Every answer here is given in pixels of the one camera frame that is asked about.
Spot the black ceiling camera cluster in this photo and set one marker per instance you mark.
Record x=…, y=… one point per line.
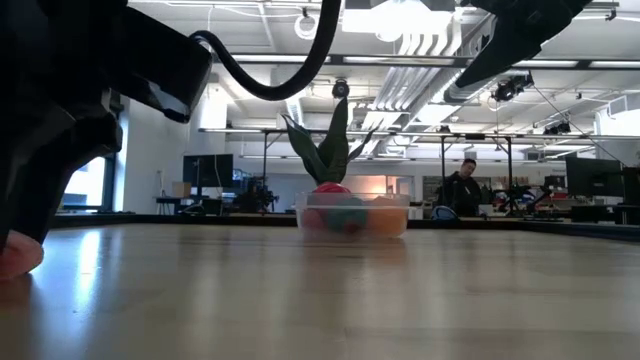
x=510, y=87

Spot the dark background desk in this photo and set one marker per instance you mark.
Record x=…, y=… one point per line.
x=200, y=205

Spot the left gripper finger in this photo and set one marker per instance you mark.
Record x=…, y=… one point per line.
x=45, y=170

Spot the clear plastic tupperware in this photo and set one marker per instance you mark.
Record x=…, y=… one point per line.
x=390, y=201

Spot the person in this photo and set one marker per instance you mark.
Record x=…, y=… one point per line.
x=462, y=192

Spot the red bell pepper toy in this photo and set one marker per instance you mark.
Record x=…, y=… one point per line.
x=331, y=189

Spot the green succulent plant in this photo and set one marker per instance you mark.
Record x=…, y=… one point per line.
x=332, y=155

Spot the white ceiling ducts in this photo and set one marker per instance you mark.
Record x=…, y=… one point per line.
x=415, y=75

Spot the small pink peach toy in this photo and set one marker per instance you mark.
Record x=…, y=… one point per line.
x=17, y=257

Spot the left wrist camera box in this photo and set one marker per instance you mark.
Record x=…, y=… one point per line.
x=165, y=65

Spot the large glass window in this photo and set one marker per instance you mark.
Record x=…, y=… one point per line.
x=87, y=182

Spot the black background robot arm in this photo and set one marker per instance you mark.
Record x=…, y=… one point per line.
x=520, y=200

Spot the green bell pepper toy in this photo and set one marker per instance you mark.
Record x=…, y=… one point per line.
x=347, y=217

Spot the brown cardboard box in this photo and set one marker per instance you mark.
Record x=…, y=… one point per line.
x=181, y=190

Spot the blue round object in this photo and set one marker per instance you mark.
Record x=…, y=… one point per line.
x=445, y=214

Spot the orange pumpkin toy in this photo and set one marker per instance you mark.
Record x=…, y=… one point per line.
x=390, y=222

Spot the black computer monitor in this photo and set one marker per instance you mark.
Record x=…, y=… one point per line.
x=207, y=171
x=595, y=177

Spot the long ceiling light bar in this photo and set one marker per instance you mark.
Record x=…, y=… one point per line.
x=250, y=58

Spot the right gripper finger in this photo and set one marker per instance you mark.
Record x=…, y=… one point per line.
x=495, y=47
x=515, y=52

